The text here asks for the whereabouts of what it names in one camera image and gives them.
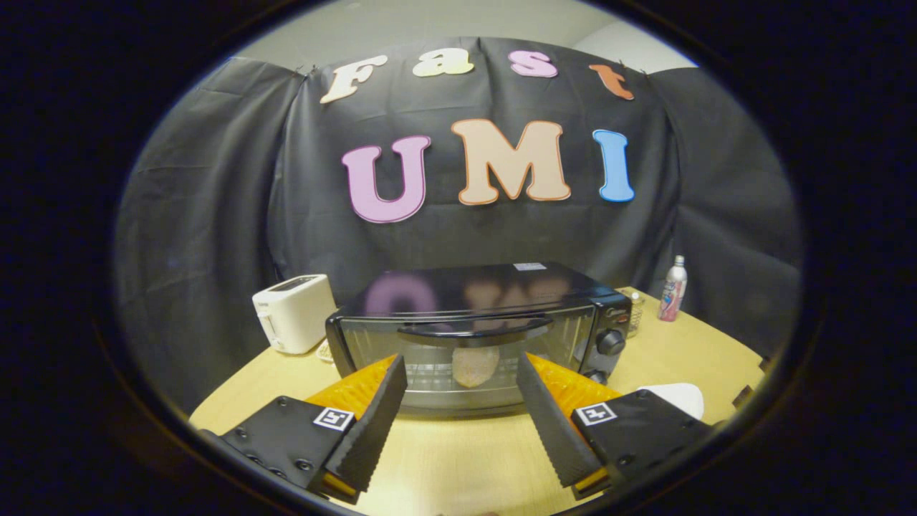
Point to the black backdrop cloth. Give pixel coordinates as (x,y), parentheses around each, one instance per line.
(208,215)

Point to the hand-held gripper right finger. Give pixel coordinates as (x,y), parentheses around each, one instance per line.
(548,430)

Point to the drink bottle with pink label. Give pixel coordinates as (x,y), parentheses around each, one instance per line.
(672,294)

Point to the white plate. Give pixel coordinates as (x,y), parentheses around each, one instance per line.
(680,398)

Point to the black table clamp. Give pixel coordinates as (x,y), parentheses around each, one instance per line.
(766,364)
(743,396)

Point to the black toaster oven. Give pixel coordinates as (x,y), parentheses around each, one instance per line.
(487,290)

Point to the white bread toaster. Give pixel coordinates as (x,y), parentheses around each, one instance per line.
(297,312)

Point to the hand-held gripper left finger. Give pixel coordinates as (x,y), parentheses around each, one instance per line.
(372,437)

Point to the small dish of snacks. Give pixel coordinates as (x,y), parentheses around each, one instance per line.
(324,351)

